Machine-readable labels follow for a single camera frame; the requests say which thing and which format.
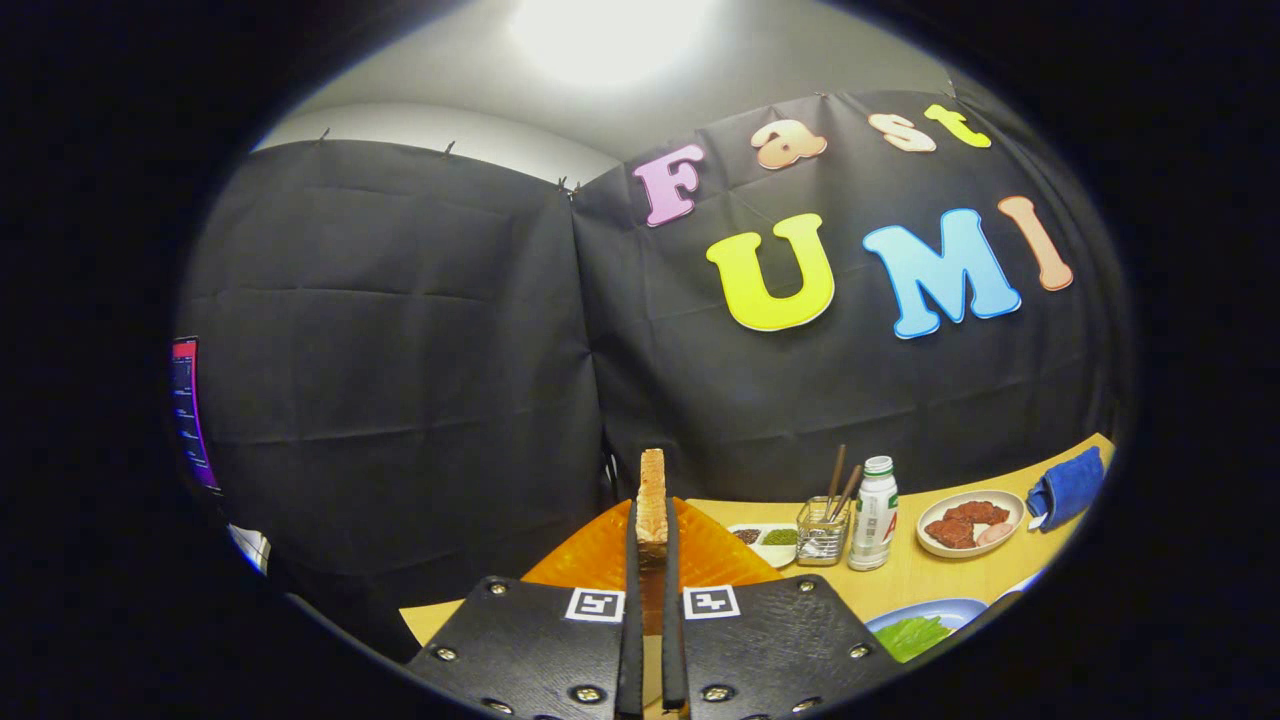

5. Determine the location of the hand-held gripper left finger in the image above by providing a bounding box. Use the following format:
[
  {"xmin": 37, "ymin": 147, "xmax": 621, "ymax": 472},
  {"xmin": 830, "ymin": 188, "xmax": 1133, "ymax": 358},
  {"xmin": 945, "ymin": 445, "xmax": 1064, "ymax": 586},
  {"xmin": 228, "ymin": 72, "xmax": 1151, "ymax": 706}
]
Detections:
[{"xmin": 405, "ymin": 497, "xmax": 646, "ymax": 720}]

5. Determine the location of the green lettuce leaf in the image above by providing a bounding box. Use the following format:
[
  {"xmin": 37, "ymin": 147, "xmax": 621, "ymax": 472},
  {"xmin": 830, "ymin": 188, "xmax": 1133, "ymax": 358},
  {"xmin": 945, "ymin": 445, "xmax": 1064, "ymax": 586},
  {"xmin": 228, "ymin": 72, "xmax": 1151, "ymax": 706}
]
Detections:
[{"xmin": 875, "ymin": 615, "xmax": 956, "ymax": 663}]

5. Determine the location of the blue folded towel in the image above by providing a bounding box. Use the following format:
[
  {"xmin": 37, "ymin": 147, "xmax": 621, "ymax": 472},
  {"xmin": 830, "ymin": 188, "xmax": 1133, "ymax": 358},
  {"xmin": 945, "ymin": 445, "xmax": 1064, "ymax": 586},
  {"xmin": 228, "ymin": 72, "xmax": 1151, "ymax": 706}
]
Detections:
[{"xmin": 1026, "ymin": 446, "xmax": 1107, "ymax": 532}]

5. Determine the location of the black backdrop cloth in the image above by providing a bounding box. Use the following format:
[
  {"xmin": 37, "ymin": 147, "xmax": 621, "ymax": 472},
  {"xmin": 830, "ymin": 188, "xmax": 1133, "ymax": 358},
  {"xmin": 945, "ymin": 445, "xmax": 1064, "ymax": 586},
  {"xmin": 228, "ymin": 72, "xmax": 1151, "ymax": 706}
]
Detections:
[{"xmin": 175, "ymin": 90, "xmax": 1136, "ymax": 661}]

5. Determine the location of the white condiment dish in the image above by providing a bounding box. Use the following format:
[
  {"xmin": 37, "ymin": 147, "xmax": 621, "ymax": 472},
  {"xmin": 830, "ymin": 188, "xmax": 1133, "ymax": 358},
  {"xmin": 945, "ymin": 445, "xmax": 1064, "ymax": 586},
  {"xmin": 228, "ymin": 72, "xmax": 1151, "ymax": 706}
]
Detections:
[{"xmin": 727, "ymin": 523, "xmax": 801, "ymax": 569}]

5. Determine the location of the white drink bottle green cap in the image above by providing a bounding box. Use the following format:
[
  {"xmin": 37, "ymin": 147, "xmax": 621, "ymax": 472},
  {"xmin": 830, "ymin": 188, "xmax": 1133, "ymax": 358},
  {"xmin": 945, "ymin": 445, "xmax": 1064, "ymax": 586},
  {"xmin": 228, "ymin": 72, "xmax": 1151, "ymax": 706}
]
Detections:
[{"xmin": 848, "ymin": 456, "xmax": 900, "ymax": 572}]

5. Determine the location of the toasted bread slice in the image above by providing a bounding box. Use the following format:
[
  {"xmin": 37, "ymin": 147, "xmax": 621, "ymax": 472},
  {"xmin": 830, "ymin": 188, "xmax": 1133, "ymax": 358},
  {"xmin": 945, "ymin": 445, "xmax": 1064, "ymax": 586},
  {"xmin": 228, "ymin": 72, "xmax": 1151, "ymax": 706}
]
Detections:
[{"xmin": 636, "ymin": 448, "xmax": 669, "ymax": 636}]

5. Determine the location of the computer monitor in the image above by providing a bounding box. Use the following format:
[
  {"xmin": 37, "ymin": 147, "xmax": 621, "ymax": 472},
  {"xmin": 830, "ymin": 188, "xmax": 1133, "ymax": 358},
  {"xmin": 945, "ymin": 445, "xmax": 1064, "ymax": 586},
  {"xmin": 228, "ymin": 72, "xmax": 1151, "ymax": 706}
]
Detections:
[{"xmin": 170, "ymin": 337, "xmax": 221, "ymax": 493}]

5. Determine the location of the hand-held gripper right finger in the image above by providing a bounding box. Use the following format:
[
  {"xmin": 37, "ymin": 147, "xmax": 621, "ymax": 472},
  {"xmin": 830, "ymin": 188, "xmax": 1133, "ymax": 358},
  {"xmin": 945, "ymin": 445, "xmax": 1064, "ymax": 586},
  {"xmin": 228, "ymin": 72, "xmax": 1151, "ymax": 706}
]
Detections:
[{"xmin": 662, "ymin": 497, "xmax": 901, "ymax": 720}]

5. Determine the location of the blue round plate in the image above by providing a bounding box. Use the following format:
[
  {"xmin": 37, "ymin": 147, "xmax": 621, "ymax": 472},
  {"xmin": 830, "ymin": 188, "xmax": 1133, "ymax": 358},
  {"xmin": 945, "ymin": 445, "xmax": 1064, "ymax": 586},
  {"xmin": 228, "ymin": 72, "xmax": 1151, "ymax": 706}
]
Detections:
[{"xmin": 865, "ymin": 598, "xmax": 989, "ymax": 663}]

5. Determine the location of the wire utensil holder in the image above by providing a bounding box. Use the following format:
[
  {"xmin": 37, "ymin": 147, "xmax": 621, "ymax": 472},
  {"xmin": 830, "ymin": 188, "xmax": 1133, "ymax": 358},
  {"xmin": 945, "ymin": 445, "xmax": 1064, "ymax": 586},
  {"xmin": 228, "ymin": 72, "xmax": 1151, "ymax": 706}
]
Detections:
[{"xmin": 796, "ymin": 496, "xmax": 853, "ymax": 567}]

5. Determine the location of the beige round plate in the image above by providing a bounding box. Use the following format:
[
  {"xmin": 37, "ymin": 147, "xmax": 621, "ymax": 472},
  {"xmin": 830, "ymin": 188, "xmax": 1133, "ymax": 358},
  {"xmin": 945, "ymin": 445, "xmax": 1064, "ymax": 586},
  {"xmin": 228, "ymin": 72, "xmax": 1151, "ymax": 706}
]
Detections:
[{"xmin": 916, "ymin": 489, "xmax": 1027, "ymax": 559}]

